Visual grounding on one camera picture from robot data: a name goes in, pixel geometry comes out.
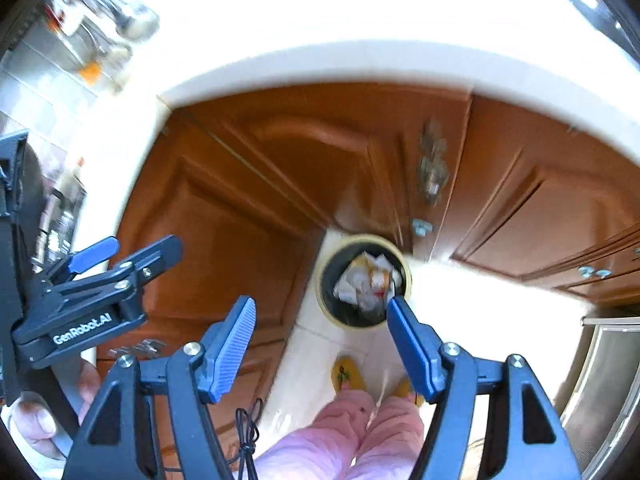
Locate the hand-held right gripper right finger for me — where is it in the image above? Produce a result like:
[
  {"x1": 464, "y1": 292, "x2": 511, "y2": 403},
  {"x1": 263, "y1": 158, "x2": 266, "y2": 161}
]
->
[{"x1": 387, "y1": 296, "x2": 583, "y2": 480}]

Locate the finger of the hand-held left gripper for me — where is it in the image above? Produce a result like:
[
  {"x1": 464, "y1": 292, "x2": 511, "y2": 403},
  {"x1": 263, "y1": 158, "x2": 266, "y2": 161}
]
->
[
  {"x1": 102, "y1": 234, "x2": 183, "y2": 291},
  {"x1": 47, "y1": 236, "x2": 120, "y2": 286}
]

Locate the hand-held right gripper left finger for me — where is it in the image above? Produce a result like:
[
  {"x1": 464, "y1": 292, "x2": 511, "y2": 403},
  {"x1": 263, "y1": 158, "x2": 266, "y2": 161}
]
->
[{"x1": 62, "y1": 296, "x2": 257, "y2": 480}]

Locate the round black trash bin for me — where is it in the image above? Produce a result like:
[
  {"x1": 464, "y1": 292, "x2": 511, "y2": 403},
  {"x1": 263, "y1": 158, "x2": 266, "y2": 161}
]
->
[{"x1": 314, "y1": 234, "x2": 413, "y2": 331}]

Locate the person's left hand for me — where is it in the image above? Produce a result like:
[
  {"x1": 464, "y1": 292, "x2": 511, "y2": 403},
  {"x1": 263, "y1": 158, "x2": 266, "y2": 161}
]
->
[{"x1": 9, "y1": 360, "x2": 101, "y2": 461}]

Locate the yellow slipper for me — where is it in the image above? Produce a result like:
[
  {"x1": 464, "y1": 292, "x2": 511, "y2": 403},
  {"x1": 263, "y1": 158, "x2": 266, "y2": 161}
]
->
[
  {"x1": 395, "y1": 377, "x2": 426, "y2": 408},
  {"x1": 331, "y1": 355, "x2": 368, "y2": 393}
]

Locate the wooden cabinet door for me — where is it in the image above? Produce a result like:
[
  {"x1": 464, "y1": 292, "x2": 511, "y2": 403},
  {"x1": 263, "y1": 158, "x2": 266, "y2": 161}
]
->
[
  {"x1": 185, "y1": 85, "x2": 471, "y2": 261},
  {"x1": 450, "y1": 97, "x2": 640, "y2": 281},
  {"x1": 97, "y1": 110, "x2": 326, "y2": 461}
]

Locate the crumpled packaging heap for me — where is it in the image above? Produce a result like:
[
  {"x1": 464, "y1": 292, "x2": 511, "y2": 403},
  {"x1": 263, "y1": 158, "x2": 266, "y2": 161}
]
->
[{"x1": 332, "y1": 252, "x2": 403, "y2": 308}]

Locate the person's right leg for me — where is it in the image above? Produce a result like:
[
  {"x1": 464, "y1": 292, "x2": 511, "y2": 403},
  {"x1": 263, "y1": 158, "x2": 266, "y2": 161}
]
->
[{"x1": 345, "y1": 395, "x2": 426, "y2": 480}]

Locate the person's leg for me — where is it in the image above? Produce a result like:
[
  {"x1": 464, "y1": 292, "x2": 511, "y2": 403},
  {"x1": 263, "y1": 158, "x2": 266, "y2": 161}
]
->
[
  {"x1": 255, "y1": 390, "x2": 381, "y2": 480},
  {"x1": 345, "y1": 395, "x2": 426, "y2": 480}
]

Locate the person's left leg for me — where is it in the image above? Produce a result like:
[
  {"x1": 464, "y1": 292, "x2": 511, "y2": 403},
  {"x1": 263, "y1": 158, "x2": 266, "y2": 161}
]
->
[{"x1": 255, "y1": 390, "x2": 381, "y2": 480}]

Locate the stainless steel appliance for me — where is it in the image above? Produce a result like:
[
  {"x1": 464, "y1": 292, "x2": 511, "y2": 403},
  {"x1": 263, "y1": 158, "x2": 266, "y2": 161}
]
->
[{"x1": 560, "y1": 315, "x2": 640, "y2": 480}]

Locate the wooden cabinet drawer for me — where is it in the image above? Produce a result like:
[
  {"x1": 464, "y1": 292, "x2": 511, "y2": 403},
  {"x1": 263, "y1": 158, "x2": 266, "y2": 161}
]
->
[{"x1": 555, "y1": 245, "x2": 640, "y2": 306}]

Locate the metal utensil rack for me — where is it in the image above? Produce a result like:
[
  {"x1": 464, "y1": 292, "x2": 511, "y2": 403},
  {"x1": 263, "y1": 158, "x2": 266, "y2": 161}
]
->
[{"x1": 45, "y1": 0, "x2": 146, "y2": 86}]

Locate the metal ladle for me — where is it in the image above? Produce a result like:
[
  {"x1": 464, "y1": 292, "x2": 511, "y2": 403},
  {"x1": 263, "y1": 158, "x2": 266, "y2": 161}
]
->
[{"x1": 115, "y1": 0, "x2": 161, "y2": 41}]

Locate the ornate metal cabinet handle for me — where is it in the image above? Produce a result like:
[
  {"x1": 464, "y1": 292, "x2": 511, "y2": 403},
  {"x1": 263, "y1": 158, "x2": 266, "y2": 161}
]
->
[
  {"x1": 417, "y1": 120, "x2": 451, "y2": 206},
  {"x1": 107, "y1": 339, "x2": 168, "y2": 358}
]

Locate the black cable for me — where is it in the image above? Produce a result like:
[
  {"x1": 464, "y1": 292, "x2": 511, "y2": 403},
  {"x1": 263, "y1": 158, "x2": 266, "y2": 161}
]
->
[{"x1": 227, "y1": 397, "x2": 266, "y2": 480}]

